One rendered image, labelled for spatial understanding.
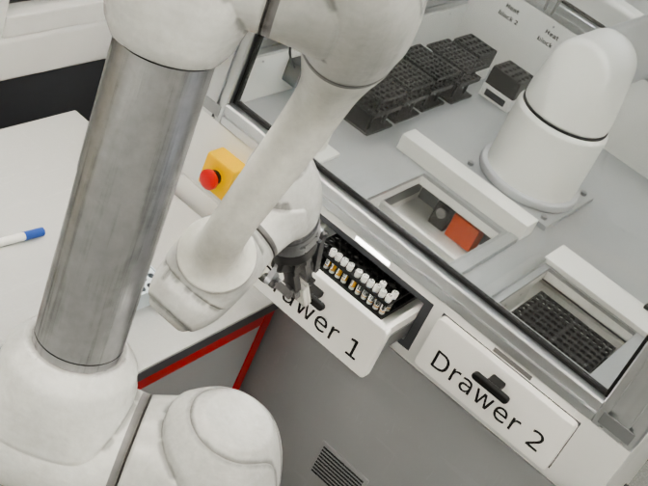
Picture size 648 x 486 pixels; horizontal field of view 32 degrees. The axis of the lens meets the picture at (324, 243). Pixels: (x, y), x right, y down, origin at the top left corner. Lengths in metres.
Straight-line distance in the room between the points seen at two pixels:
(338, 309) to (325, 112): 0.73
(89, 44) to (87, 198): 1.33
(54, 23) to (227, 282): 1.03
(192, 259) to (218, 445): 0.28
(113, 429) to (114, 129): 0.36
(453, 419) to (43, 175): 0.88
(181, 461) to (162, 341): 0.66
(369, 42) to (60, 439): 0.56
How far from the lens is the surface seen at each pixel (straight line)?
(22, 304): 1.91
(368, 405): 2.13
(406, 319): 1.97
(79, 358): 1.25
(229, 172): 2.10
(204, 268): 1.43
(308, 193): 1.50
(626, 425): 1.88
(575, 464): 1.95
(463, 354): 1.95
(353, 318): 1.89
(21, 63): 2.35
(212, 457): 1.26
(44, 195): 2.14
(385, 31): 1.01
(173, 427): 1.28
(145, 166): 1.11
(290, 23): 1.01
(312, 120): 1.23
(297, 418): 2.26
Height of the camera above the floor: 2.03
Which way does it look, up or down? 34 degrees down
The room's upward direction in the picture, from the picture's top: 25 degrees clockwise
